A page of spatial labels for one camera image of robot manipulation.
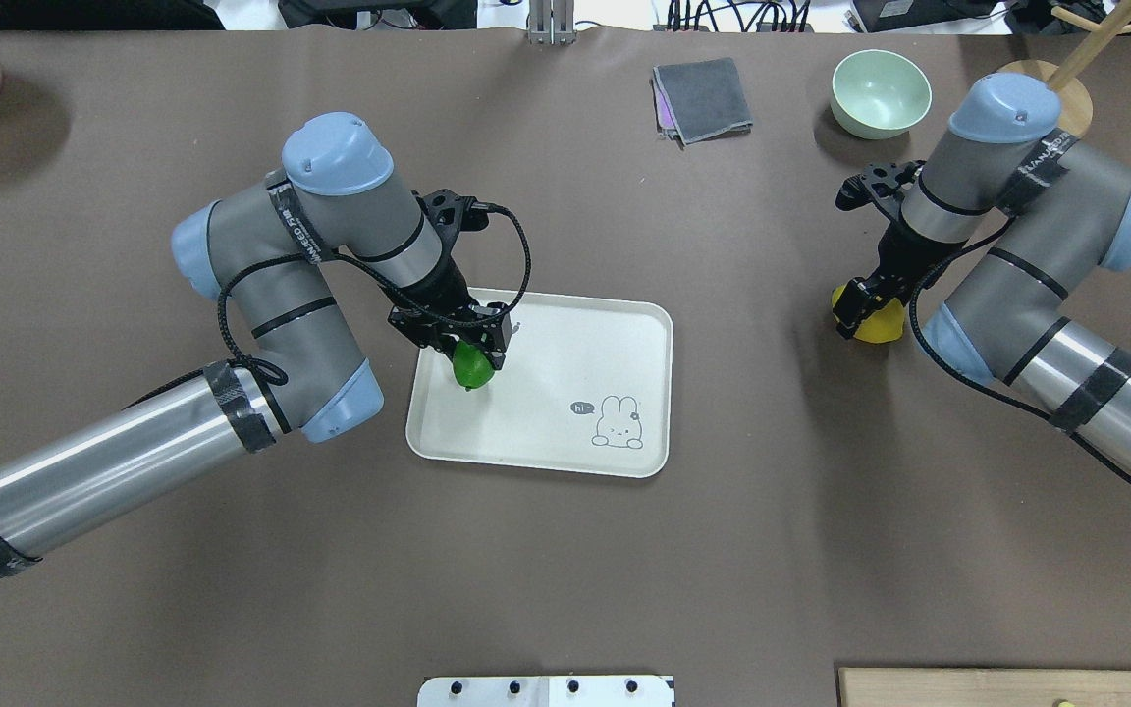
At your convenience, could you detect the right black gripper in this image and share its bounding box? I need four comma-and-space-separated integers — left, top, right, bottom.
848, 221, 959, 305

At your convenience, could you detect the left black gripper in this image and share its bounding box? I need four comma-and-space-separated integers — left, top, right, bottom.
387, 260, 512, 368

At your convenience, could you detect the yellow lemon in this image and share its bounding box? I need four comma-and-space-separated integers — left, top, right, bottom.
831, 281, 907, 345

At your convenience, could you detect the green lime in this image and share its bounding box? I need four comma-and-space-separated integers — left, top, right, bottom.
452, 340, 497, 391

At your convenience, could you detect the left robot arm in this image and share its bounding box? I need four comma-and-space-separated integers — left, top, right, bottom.
0, 112, 513, 580

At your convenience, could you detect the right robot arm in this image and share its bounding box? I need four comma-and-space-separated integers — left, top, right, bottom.
832, 74, 1131, 482

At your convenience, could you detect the white rabbit tray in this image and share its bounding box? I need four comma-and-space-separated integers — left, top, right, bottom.
405, 294, 673, 478

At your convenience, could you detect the mint green bowl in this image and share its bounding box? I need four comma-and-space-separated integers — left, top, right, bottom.
831, 49, 933, 140

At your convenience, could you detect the wooden mug tree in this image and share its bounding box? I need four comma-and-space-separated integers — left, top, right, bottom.
999, 1, 1131, 137

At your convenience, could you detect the grey folded cloth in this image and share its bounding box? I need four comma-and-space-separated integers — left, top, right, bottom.
651, 57, 753, 146

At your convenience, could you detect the bamboo cutting board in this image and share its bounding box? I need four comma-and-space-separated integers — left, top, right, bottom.
838, 667, 1131, 706

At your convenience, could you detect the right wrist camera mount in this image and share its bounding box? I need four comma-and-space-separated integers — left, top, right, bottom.
835, 159, 926, 223

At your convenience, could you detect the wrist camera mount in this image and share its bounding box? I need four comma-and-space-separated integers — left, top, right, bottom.
835, 159, 926, 223
414, 189, 490, 241

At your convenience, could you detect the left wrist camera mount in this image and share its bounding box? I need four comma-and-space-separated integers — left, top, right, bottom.
414, 189, 490, 241

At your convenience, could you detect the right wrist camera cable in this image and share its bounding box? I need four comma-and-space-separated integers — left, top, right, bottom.
907, 221, 1131, 517

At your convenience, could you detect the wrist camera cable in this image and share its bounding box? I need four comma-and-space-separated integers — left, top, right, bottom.
907, 221, 1131, 517
472, 201, 534, 325

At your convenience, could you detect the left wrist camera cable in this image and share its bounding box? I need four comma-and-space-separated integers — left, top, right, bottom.
472, 201, 534, 325

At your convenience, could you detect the aluminium frame post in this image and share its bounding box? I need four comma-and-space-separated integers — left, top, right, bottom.
526, 0, 577, 45

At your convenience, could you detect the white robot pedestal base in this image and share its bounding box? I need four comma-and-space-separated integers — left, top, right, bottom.
416, 673, 676, 706

